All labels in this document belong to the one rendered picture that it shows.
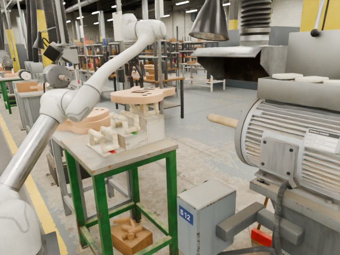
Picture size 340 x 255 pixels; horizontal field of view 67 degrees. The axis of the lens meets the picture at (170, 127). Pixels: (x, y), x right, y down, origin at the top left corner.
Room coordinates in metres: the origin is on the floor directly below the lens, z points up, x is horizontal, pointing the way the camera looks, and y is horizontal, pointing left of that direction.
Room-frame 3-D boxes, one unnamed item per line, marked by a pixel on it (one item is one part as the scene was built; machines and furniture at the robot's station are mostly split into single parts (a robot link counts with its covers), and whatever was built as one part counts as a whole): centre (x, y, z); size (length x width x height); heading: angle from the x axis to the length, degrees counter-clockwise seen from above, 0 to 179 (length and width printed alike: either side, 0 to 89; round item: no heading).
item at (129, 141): (1.62, 0.30, 0.98); 0.27 x 0.16 x 0.09; 40
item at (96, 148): (1.52, 0.42, 0.94); 0.27 x 0.15 x 0.01; 40
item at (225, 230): (0.66, -0.21, 1.02); 0.19 x 0.04 x 0.04; 126
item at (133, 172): (2.00, 0.33, 0.45); 0.05 x 0.05 x 0.90; 36
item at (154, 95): (1.72, 0.18, 1.23); 0.40 x 0.35 x 0.04; 154
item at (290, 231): (0.63, -0.32, 1.02); 0.13 x 0.04 x 0.04; 36
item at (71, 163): (1.70, 0.73, 0.45); 0.05 x 0.05 x 0.90; 36
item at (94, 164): (1.63, 0.36, 0.55); 0.62 x 0.58 x 0.76; 36
